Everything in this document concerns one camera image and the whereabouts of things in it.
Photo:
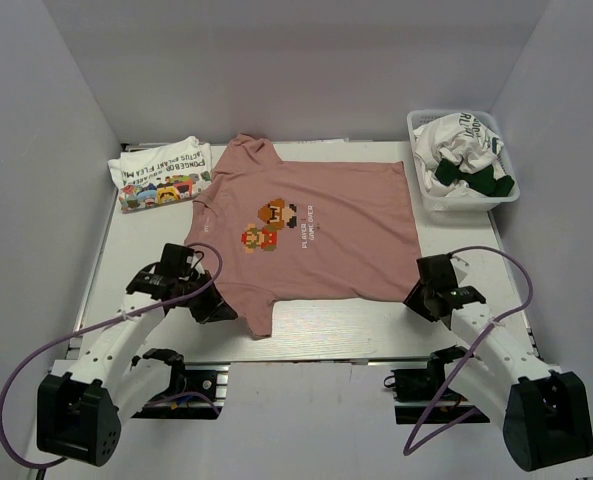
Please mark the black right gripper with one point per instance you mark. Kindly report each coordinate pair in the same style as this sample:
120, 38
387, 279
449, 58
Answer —
414, 302

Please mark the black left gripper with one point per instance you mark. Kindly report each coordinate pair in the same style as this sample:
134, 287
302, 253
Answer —
216, 308

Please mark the pink t-shirt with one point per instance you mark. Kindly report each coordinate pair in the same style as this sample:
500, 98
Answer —
284, 230

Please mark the dark green t-shirt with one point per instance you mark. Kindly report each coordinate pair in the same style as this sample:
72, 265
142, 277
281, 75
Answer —
482, 182

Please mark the white t-shirt green lettering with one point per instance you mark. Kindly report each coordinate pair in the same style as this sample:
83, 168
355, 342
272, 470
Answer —
461, 139

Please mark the plain white t-shirt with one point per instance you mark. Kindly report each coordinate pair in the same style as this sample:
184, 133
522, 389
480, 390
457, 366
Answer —
455, 189

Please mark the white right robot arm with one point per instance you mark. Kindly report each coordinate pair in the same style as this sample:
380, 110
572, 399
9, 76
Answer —
543, 413

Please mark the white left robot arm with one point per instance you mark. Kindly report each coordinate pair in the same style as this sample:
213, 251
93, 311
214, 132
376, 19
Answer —
81, 412

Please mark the white plastic laundry basket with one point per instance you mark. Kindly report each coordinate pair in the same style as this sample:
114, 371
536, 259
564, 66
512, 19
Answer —
482, 203

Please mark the folded white cartoon print t-shirt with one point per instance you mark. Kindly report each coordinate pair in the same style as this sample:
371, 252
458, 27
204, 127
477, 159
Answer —
161, 175

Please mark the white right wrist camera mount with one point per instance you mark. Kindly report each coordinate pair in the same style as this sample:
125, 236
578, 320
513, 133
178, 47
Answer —
461, 268

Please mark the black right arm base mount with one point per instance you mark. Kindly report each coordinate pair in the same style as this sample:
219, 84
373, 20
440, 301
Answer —
414, 387

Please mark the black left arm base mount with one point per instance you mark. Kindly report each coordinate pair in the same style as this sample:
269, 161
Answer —
196, 387

